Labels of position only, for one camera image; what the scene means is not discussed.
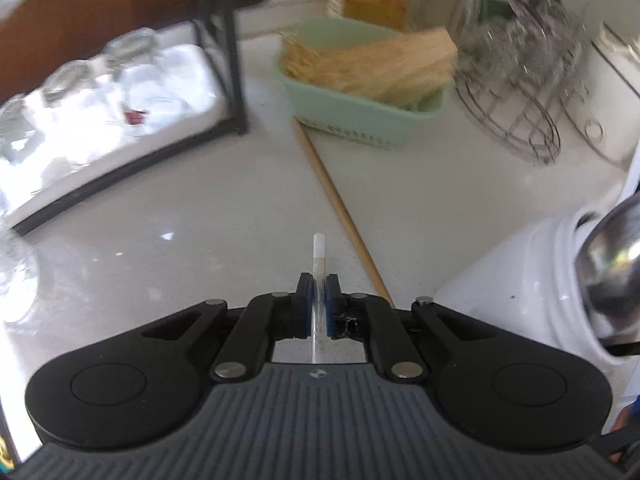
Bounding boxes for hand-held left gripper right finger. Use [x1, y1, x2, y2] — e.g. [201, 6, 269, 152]
[324, 274, 541, 383]

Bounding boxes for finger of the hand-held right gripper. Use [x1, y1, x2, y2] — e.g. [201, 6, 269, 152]
[617, 396, 640, 431]

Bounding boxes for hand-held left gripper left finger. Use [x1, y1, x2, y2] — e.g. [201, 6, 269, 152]
[100, 272, 316, 383]

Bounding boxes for white chopstick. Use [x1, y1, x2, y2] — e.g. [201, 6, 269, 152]
[310, 232, 328, 365]

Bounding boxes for wooden chopstick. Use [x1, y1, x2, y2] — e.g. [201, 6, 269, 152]
[291, 116, 397, 310]

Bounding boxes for large metal spoon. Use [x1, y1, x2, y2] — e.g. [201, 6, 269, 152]
[574, 194, 640, 347]

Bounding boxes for white mug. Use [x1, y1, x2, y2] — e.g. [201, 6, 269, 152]
[434, 135, 640, 368]

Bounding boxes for green plastic basket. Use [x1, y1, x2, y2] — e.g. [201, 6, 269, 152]
[273, 16, 457, 150]

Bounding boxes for dried noodle bundle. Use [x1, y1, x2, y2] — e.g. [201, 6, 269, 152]
[281, 27, 459, 109]

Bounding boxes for white tray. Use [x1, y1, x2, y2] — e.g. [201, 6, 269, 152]
[0, 41, 230, 227]

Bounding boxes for black metal rack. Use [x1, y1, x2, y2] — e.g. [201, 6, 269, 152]
[9, 0, 250, 238]

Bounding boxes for textured glass mug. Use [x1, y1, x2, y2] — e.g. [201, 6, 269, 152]
[0, 240, 40, 323]

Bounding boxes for white electric pot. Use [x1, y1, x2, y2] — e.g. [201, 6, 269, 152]
[559, 22, 640, 163]

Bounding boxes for clear glass with red sticker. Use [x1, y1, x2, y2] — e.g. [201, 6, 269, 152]
[101, 27, 166, 126]

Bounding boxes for clear drinking glass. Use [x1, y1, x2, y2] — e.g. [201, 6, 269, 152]
[0, 97, 38, 166]
[41, 59, 98, 111]

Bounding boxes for dark wooden cutting board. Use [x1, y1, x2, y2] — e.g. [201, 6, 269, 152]
[0, 0, 277, 98]

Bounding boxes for wire glass rack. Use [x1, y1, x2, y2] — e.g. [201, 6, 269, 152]
[451, 0, 587, 167]

